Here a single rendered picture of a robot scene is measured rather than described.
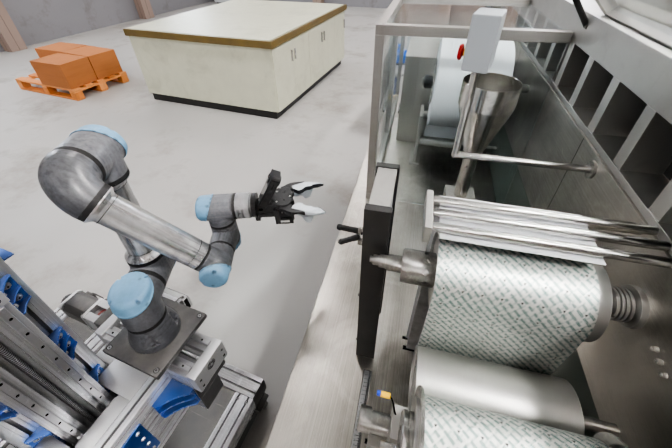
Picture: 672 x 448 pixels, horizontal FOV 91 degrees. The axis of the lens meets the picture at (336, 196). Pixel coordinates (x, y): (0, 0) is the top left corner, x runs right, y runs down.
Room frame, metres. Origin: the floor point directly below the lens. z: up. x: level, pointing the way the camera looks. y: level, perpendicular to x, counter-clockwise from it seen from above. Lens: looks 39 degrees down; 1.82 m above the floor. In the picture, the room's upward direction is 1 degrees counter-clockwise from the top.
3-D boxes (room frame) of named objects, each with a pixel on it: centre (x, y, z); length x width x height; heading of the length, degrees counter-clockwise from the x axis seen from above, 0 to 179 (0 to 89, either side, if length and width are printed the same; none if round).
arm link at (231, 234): (0.70, 0.34, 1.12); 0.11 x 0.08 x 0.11; 4
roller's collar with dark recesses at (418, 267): (0.39, -0.15, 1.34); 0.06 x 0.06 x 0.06; 75
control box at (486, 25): (0.67, -0.28, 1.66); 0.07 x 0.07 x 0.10; 61
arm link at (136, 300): (0.57, 0.59, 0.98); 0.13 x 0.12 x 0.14; 4
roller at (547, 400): (0.23, -0.26, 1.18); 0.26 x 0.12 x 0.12; 75
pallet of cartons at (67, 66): (5.20, 4.08, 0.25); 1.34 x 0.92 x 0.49; 69
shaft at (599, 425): (0.19, -0.42, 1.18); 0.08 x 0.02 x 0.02; 75
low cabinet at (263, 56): (5.28, 1.20, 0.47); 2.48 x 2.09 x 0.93; 159
